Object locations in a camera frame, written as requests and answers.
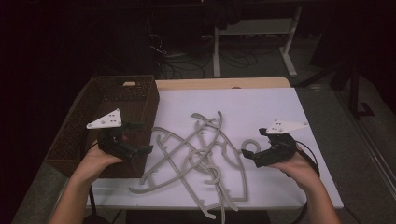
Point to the dark metal stand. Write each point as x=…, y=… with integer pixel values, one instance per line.
x=353, y=90

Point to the white metal desk frame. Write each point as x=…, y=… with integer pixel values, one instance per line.
x=255, y=26

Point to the person's right hand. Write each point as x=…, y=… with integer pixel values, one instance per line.
x=300, y=171

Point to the brown woven basket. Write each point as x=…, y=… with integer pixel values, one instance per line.
x=71, y=133

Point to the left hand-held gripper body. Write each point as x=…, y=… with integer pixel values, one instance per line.
x=115, y=143

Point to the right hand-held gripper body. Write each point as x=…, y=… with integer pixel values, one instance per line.
x=278, y=149

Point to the white table mat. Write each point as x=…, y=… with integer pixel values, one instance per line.
x=186, y=102

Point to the dark cloth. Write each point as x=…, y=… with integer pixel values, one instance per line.
x=222, y=14

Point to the person's left hand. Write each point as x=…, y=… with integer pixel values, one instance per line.
x=93, y=163

